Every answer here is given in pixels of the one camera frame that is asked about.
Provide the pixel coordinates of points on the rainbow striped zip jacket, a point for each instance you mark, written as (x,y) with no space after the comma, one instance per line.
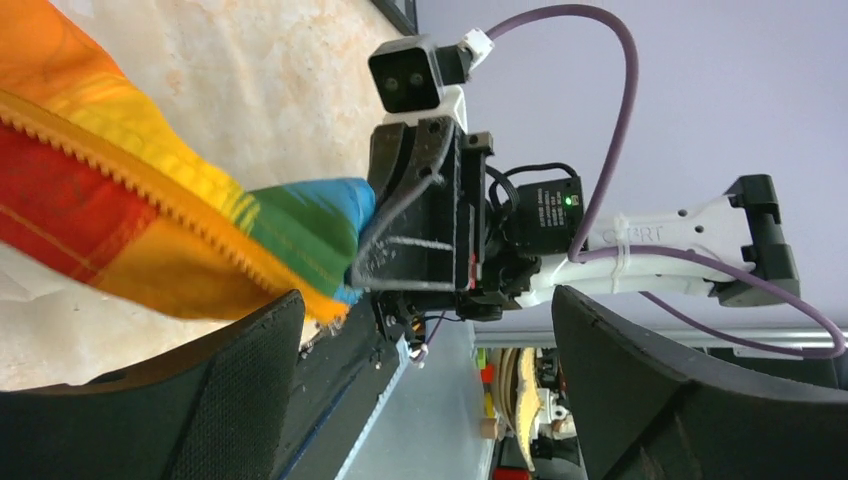
(97,187)

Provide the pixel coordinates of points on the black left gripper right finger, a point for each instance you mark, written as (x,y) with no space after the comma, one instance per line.
(647,407)

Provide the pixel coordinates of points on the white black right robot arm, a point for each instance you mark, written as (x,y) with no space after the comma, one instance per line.
(730,248)

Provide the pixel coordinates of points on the aluminium frame rail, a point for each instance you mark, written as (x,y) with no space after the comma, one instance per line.
(780,336)

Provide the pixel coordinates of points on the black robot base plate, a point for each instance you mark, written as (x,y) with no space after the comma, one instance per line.
(339,386)

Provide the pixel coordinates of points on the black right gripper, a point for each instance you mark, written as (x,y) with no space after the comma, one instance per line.
(529,213)

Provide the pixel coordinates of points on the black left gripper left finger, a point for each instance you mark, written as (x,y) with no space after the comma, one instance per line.
(213,408)

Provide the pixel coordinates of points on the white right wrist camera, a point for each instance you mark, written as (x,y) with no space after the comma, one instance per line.
(416,79)

